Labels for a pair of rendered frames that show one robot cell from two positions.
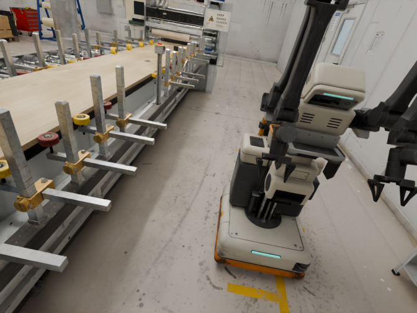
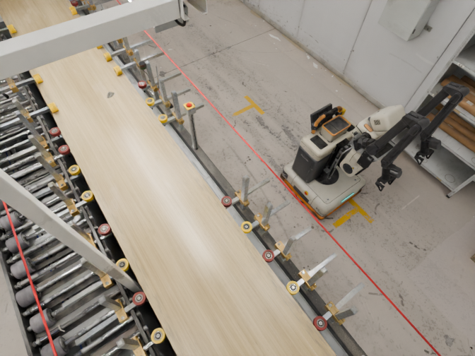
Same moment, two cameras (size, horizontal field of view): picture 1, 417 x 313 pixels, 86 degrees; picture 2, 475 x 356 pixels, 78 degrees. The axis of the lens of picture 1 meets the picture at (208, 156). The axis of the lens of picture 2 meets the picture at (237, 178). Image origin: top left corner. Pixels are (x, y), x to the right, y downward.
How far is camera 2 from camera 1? 1.97 m
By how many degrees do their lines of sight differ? 38
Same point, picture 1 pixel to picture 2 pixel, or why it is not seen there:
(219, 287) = (331, 229)
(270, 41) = not seen: outside the picture
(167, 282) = (310, 251)
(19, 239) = (314, 297)
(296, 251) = (358, 183)
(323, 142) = not seen: hidden behind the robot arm
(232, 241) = (330, 205)
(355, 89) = not seen: hidden behind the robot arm
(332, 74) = (393, 120)
